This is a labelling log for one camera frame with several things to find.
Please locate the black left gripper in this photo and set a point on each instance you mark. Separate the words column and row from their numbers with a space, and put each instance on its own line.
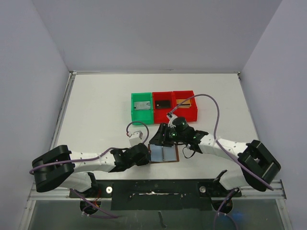
column 145, row 160

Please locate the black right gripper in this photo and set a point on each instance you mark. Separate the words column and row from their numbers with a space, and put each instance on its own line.
column 162, row 135

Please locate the brown leather card holder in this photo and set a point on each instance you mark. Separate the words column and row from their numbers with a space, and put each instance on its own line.
column 161, row 154

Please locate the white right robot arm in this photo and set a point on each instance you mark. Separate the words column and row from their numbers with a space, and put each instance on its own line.
column 258, row 167

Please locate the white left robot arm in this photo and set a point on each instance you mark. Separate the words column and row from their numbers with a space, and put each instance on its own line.
column 61, row 167

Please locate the black card in red bin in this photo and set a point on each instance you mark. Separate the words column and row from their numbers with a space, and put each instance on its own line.
column 162, row 104

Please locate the silver card in green bin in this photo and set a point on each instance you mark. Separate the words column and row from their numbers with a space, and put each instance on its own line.
column 142, row 105

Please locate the gold card in red bin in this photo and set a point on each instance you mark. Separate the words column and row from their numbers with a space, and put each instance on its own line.
column 183, row 103

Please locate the red plastic bin middle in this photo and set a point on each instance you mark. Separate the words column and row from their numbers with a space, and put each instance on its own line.
column 160, row 115

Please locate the red plastic bin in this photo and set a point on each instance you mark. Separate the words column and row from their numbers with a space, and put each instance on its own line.
column 160, row 115
column 188, row 109

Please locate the red plastic bin right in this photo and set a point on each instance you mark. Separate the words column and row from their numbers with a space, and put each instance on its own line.
column 188, row 109

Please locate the green plastic bin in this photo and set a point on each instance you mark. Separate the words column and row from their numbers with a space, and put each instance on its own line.
column 145, row 116

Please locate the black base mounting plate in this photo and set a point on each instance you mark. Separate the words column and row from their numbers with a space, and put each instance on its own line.
column 200, row 194

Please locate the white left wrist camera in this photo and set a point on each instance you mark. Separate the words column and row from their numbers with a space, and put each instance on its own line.
column 135, row 138

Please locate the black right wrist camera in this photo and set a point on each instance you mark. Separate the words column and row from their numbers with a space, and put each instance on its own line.
column 180, row 124

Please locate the aluminium left frame rail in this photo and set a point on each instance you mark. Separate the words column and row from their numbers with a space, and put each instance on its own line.
column 63, row 109

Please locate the aluminium frame rail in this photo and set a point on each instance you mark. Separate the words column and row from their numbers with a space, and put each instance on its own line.
column 246, row 192
column 63, row 109

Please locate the aluminium front frame rail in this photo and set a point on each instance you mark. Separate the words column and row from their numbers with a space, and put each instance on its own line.
column 246, row 192

